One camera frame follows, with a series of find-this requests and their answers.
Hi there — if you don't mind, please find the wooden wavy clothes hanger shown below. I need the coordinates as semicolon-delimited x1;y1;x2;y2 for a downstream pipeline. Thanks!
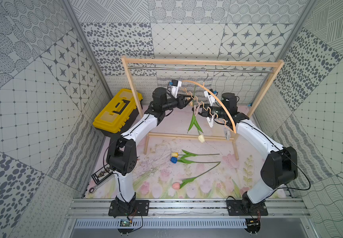
182;79;237;134

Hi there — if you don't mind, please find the aluminium rail frame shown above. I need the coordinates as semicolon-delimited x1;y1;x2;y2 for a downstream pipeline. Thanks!
65;198;310;219

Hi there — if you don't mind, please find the silver wrench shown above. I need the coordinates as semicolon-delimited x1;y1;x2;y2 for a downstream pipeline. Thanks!
88;175;114;193

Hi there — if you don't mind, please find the wooden clothes rack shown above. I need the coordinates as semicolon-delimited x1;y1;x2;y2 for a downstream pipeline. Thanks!
120;55;285;161

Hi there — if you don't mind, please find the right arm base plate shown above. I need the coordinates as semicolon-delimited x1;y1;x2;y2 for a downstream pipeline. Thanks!
226;199;268;217

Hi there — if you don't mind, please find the yellow tulip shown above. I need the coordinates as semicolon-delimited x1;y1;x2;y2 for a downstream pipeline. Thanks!
171;150;219;158

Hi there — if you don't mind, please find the white tulip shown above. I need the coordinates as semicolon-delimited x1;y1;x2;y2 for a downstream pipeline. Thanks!
187;87;205;143

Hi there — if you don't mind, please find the grey clothespin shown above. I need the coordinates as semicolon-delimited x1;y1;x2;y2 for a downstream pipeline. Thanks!
224;128;231;140

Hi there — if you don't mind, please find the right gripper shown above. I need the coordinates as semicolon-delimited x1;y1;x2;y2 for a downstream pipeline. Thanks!
192;104;228;119

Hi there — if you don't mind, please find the circuit board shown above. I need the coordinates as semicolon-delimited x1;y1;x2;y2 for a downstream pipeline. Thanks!
118;219;134;235
245;219;261;235

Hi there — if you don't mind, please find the left circuit board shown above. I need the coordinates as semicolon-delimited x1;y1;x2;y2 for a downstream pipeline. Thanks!
118;219;134;235

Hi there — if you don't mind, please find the blue tulip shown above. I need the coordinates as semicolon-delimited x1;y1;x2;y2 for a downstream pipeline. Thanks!
170;157;220;164

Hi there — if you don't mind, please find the right circuit board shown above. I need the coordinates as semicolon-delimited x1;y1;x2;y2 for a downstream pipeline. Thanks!
245;219;261;235

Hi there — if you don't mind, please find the metal rack rod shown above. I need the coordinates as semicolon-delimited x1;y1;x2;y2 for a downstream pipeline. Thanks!
128;66;274;73

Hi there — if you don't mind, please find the white clothespin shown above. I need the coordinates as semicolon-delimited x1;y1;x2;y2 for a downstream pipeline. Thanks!
206;116;214;128

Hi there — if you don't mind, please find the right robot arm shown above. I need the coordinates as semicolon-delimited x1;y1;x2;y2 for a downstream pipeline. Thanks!
199;91;298;209

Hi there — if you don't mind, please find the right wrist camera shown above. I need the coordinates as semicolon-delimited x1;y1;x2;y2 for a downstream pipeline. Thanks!
204;89;217;107

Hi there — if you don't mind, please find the floral table mat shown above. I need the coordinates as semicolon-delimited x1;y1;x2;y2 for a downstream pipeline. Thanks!
85;105;288;199

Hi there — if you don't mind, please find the pink tulip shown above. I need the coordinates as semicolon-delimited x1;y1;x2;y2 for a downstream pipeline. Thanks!
172;163;220;190

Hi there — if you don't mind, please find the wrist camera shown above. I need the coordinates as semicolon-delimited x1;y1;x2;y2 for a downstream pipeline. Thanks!
169;79;182;98
204;89;217;107

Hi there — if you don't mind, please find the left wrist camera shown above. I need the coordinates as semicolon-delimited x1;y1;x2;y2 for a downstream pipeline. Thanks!
169;79;182;98

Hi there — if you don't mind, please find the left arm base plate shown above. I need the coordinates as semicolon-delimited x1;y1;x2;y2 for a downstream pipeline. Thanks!
109;199;150;218

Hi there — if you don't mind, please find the yellow black toolbox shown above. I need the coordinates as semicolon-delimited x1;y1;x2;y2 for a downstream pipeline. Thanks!
93;89;139;137

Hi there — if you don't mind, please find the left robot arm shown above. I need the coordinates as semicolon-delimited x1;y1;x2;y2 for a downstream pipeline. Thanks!
107;87;192;206

